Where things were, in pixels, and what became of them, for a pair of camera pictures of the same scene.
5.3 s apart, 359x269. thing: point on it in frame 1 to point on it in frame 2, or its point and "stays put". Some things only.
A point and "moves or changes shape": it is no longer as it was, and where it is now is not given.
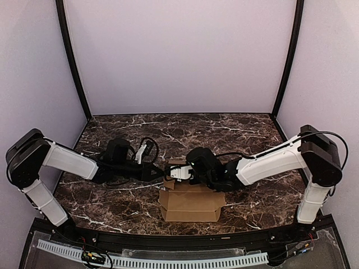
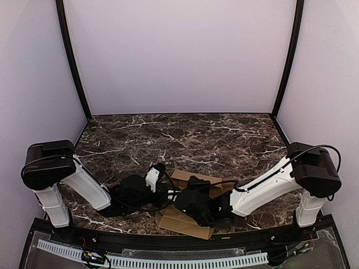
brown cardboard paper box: (182, 202) moves or changes shape
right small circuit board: (303, 247) stays put
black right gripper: (193, 179) to (179, 201)
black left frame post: (60, 8) stays put
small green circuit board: (93, 257) stays put
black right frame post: (300, 8) stays put
